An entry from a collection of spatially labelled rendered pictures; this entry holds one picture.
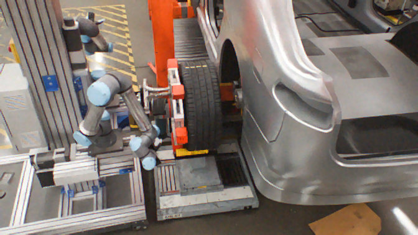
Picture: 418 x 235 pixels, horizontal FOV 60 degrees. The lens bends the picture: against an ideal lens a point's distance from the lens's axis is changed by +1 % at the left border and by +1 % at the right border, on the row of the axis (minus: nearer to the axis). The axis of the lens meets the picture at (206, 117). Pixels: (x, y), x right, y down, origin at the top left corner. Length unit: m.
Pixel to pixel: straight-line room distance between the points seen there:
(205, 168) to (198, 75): 0.93
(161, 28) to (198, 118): 0.85
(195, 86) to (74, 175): 0.95
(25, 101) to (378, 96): 2.37
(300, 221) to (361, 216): 0.50
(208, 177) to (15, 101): 1.51
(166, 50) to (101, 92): 1.14
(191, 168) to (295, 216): 0.93
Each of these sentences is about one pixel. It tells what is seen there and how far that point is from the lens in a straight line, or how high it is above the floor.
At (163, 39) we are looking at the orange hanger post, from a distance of 2.88.
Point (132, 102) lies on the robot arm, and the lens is 2.06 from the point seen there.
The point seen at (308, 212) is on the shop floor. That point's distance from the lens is 3.15.
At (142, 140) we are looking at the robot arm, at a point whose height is 1.04.
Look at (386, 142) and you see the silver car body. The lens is 2.63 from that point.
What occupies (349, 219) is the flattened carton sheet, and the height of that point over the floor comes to 0.01.
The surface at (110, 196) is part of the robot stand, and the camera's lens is 2.94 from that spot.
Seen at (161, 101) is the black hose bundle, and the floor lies 1.04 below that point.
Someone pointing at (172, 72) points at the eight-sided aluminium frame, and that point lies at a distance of 2.56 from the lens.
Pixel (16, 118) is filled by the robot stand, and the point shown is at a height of 1.03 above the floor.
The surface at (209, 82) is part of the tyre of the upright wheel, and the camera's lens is 2.37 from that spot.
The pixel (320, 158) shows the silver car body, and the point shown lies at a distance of 1.79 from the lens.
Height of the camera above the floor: 2.42
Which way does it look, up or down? 38 degrees down
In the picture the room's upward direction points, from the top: 1 degrees clockwise
